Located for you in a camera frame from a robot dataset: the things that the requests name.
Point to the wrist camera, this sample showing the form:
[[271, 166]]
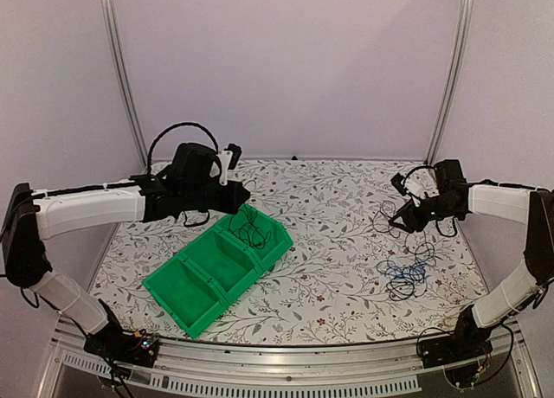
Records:
[[407, 186], [228, 159]]

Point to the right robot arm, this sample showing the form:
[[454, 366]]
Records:
[[510, 229]]

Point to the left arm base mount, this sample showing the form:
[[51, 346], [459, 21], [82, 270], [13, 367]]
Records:
[[114, 344]]

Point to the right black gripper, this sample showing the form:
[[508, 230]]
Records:
[[411, 217]]

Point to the aluminium frame post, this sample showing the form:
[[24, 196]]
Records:
[[454, 69], [122, 78]]

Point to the green three-compartment bin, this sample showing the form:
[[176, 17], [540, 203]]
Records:
[[199, 283]]

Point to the left aluminium frame post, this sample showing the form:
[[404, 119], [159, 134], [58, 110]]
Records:
[[122, 78]]

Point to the right aluminium frame post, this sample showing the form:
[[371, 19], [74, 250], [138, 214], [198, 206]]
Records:
[[454, 69]]

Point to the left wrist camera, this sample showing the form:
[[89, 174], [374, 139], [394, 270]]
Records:
[[228, 159]]

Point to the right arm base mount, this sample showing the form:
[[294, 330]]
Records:
[[450, 348]]

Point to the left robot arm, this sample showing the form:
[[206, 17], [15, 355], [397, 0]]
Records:
[[197, 179]]

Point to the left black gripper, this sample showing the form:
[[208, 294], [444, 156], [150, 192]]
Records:
[[233, 202]]

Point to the front aluminium rail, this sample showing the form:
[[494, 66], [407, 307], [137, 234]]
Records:
[[196, 369]]

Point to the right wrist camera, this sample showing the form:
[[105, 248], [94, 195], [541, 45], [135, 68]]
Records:
[[407, 186]]

